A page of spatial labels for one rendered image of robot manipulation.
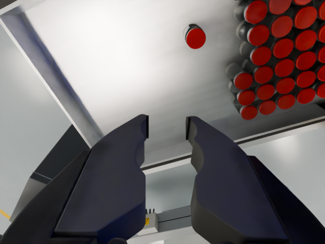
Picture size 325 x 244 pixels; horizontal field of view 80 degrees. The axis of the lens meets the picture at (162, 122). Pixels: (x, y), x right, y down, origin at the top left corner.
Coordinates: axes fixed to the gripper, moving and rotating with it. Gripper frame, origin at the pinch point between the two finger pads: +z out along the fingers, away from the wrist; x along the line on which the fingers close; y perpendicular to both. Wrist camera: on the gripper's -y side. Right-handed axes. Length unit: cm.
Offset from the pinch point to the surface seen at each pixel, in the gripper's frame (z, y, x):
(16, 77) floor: 105, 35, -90
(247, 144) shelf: 16.1, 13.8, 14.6
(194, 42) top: 11.3, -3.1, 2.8
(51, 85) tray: 13.3, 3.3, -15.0
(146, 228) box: 50, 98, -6
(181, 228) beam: 50, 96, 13
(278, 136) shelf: 16.0, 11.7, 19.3
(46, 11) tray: 16.0, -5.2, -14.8
